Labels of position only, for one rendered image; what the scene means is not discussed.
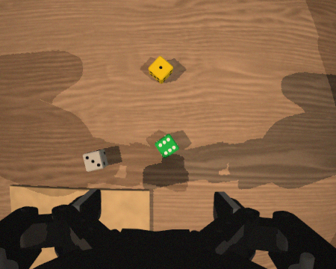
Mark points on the yellow die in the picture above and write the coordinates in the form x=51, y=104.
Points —
x=160, y=69

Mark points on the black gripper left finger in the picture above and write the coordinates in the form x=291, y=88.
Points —
x=24, y=232

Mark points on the tan square mat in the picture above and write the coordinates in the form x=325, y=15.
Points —
x=120, y=208

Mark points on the green die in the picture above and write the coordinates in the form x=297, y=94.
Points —
x=166, y=146

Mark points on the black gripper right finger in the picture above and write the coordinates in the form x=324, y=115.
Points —
x=291, y=243

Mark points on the white die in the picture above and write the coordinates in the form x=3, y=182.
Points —
x=95, y=160

